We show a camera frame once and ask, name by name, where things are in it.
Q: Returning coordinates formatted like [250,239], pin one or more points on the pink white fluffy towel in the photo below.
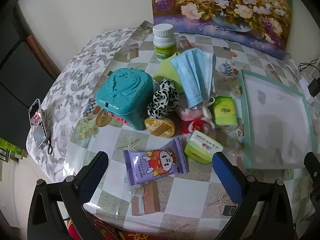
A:
[190,115]

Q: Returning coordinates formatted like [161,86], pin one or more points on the teal plastic box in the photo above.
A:
[125,90]

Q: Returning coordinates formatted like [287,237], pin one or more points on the blue face mask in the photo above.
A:
[190,75]

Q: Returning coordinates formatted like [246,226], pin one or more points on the purple cartoon wipes packet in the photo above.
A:
[155,161]

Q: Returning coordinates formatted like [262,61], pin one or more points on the red white knitted item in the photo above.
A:
[192,127]

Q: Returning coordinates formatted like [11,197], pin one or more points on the brown wooden frame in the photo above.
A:
[41,55]

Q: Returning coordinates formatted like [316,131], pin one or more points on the red patterned cloth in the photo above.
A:
[82,232]

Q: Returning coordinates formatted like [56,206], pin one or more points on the green tissue box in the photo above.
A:
[223,111]

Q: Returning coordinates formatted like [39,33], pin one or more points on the smartphone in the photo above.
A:
[37,127]

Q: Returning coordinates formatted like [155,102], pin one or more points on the white tray with teal rim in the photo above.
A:
[275,120]

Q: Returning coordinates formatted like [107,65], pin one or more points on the white pill bottle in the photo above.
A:
[163,45]

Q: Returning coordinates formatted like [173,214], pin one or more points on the dark cabinet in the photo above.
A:
[15,80]

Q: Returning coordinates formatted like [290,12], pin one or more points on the grey floral cloth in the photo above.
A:
[75,62]

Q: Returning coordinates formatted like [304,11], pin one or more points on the lime green cloth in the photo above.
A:
[165,71]

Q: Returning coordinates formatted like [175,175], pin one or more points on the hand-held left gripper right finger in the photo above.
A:
[225,170]

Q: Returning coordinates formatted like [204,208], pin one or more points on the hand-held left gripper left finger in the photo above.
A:
[96,175]

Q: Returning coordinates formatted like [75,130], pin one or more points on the flower painting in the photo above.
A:
[225,5]

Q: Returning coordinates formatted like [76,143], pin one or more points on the green white tissue pack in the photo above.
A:
[200,147]

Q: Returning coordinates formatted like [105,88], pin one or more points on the leopard print scrunchie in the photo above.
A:
[162,100]

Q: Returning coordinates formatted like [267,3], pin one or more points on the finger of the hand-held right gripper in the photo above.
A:
[312,165]

